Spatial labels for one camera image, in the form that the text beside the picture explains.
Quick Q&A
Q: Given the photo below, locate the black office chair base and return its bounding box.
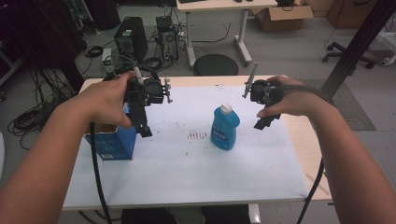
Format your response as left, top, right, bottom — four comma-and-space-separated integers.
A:
321, 41, 378, 70

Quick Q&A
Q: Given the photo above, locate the white desk with metal legs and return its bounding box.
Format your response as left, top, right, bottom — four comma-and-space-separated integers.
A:
176, 0, 278, 68

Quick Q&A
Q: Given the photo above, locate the round black stool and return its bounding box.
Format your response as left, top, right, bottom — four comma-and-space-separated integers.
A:
192, 53, 240, 77

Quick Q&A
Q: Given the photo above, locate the black metal stand post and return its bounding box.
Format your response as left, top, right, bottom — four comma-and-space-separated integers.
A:
311, 0, 396, 106

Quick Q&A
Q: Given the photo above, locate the grey left gripper cable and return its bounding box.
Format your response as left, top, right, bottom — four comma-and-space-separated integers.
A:
111, 54, 146, 86

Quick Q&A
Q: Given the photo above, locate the grey floor mat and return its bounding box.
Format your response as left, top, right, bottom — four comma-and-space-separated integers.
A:
292, 78, 377, 132

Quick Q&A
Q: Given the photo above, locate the black floor cable bundle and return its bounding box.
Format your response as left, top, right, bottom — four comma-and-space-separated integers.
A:
7, 66, 80, 151

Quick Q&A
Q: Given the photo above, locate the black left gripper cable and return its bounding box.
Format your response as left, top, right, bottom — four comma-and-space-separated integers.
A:
89, 120, 114, 224

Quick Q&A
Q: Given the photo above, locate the blue cardboard box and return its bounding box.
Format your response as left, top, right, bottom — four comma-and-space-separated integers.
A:
83, 104, 138, 161

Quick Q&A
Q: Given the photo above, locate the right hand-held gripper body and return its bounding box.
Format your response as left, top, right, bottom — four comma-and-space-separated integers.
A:
242, 61, 285, 108

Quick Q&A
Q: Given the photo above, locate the black computer tower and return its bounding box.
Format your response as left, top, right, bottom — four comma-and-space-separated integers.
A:
113, 16, 149, 63

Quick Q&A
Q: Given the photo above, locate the person's left hand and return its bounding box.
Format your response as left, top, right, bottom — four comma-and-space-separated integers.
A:
66, 71, 140, 130

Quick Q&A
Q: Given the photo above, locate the coiled black cable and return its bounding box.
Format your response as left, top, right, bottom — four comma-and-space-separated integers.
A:
83, 45, 105, 59

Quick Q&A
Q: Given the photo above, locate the black curtain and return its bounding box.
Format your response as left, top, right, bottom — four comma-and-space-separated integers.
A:
0, 0, 90, 94

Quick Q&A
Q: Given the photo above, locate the small white power device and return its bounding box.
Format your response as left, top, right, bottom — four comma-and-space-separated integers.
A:
101, 48, 114, 75

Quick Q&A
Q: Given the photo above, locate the blue bottle with white cap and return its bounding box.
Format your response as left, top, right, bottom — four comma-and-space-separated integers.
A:
209, 102, 242, 152

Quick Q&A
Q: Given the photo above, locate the closed brown cardboard box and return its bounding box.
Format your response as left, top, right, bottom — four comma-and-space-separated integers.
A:
326, 0, 380, 31

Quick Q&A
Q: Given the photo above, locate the person's right hand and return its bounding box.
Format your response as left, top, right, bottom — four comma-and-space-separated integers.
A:
256, 74, 316, 119

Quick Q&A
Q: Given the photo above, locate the white table mat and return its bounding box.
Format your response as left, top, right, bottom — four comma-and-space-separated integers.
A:
62, 85, 310, 209

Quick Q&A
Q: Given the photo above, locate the open cardboard box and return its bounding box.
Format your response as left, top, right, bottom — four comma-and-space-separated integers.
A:
249, 4, 315, 33

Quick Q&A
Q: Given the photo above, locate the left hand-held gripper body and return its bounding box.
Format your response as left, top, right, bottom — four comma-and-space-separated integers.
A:
124, 70, 174, 129

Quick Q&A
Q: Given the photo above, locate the small open computer case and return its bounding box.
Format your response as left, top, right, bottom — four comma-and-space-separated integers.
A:
155, 15, 180, 63

